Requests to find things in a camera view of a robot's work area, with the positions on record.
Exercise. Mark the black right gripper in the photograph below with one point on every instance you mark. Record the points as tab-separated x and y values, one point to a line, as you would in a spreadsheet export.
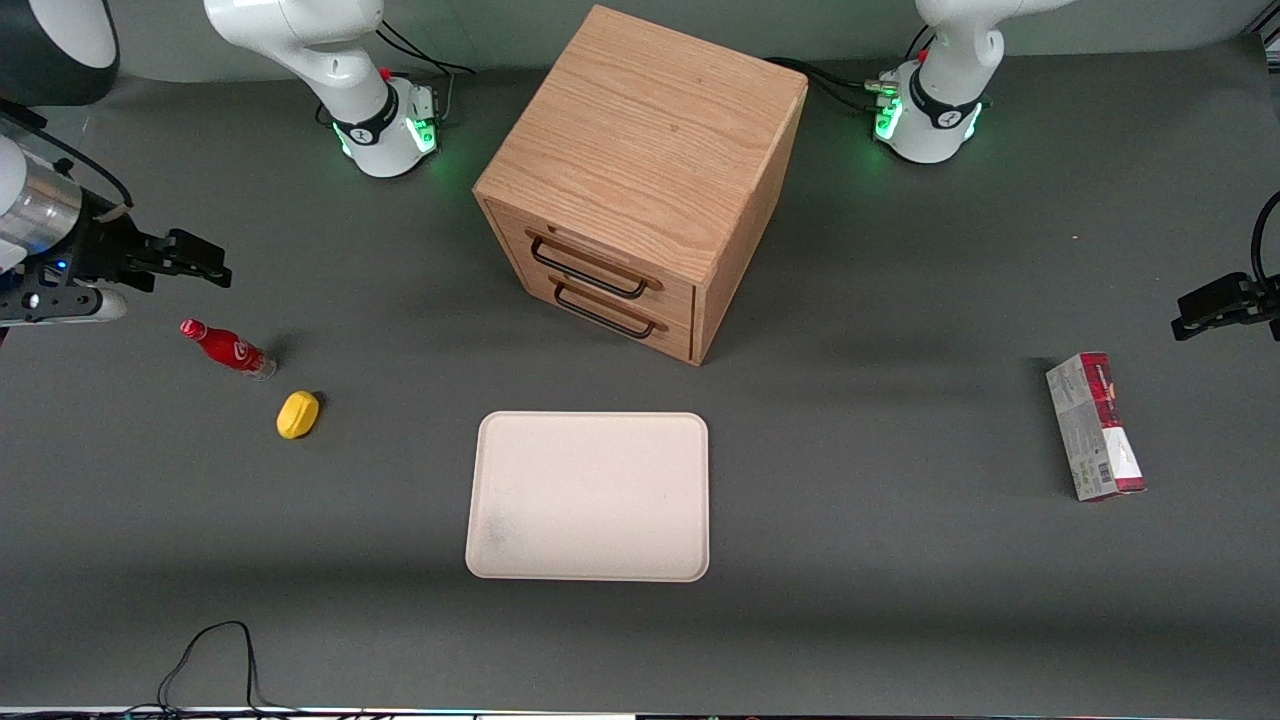
103	247

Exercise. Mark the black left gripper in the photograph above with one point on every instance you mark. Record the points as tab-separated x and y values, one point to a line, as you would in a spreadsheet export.
1222	303

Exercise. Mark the red coke bottle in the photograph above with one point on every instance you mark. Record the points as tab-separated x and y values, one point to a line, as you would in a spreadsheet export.
228	349

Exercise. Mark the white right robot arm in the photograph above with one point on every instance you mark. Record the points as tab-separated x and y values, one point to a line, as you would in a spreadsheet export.
340	70

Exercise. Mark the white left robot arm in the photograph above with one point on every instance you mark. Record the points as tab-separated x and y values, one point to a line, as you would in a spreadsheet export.
940	110

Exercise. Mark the beige rectangular tray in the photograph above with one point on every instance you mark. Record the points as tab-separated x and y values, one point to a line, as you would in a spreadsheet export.
590	495

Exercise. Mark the red and grey carton box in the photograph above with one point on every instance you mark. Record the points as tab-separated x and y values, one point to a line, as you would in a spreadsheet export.
1095	430

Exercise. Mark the yellow lemon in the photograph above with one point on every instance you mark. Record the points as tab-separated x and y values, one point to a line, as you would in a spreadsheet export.
297	415

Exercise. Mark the wooden drawer cabinet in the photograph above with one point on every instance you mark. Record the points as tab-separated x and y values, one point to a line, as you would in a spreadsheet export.
650	130

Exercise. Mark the wooden drawer front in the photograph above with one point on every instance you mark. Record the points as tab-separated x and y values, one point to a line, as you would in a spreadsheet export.
675	305
680	338

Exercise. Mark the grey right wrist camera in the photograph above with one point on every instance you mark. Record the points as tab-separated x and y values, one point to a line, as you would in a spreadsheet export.
85	304

